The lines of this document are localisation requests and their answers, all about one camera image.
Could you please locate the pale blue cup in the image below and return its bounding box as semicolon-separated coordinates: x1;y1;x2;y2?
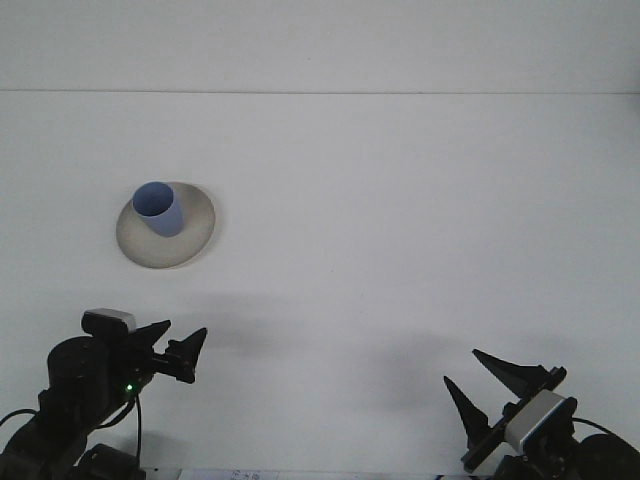
131;181;183;239

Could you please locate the pale round plate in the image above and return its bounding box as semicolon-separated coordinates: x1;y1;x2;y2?
115;180;224;271

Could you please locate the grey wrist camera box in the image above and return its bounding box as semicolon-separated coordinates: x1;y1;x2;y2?
504;390;577;451
82;308;138;333

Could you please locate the thin black cable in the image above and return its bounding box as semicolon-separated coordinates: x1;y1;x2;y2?
572;417;619;437
0;408;39;429
132;392;144;459

